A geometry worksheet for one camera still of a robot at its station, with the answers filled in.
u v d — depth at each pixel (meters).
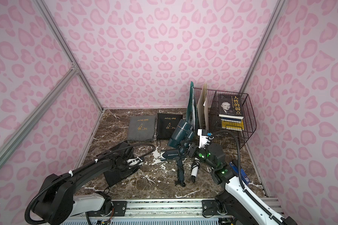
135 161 0.76
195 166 0.84
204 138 0.66
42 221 0.42
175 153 0.88
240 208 0.58
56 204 0.41
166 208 0.75
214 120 1.04
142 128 1.07
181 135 0.70
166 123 1.10
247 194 0.47
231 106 0.91
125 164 0.73
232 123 0.95
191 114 1.28
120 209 0.73
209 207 0.73
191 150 0.64
